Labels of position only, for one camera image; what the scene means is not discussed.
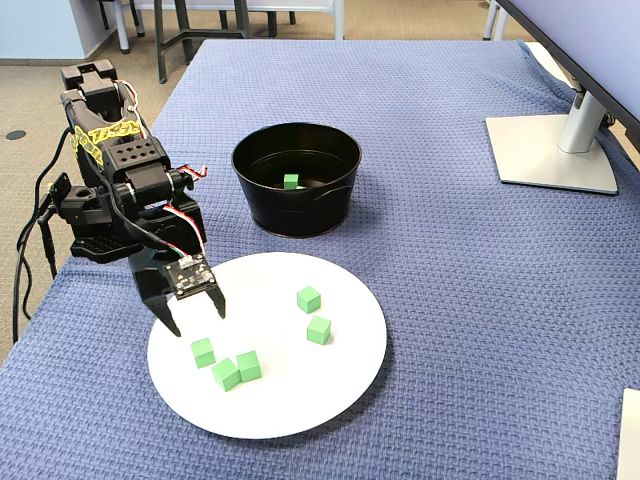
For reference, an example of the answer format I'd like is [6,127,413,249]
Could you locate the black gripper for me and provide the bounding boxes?
[127,246,228,339]

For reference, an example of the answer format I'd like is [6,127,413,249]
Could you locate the white round plate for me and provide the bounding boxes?
[146,251,389,441]

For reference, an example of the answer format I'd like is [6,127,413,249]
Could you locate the black metal bucket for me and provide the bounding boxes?
[230,121,363,239]

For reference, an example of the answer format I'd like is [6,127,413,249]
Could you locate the blue woven cloth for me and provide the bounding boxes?
[0,37,640,480]

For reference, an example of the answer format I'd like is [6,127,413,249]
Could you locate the white furniture leg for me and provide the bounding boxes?
[115,0,132,54]

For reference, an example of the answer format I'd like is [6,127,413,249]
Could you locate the black chair legs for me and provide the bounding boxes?
[97,0,146,36]
[267,0,297,37]

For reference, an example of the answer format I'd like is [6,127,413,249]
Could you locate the silver monitor stand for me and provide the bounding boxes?
[485,82,621,196]

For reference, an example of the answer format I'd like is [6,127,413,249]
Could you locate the grey desk legs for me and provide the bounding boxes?
[480,0,510,42]

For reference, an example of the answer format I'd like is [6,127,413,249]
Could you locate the white flat object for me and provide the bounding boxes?
[617,388,640,480]

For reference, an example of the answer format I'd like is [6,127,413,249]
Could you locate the monitor screen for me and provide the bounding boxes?
[497,0,640,174]

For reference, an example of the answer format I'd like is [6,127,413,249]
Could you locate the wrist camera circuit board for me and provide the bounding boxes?
[163,252,221,301]

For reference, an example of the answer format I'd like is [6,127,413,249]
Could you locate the white red servo cable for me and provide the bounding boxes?
[162,202,207,259]
[114,78,142,124]

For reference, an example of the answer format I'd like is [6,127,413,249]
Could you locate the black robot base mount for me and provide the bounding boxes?
[47,172,146,265]

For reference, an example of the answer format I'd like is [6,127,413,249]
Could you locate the black cable with plug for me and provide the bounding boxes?
[37,214,57,279]

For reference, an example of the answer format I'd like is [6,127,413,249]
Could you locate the thick black cable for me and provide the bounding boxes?
[12,199,51,344]

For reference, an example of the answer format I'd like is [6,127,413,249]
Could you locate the thin black camera cable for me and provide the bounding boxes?
[32,127,184,261]

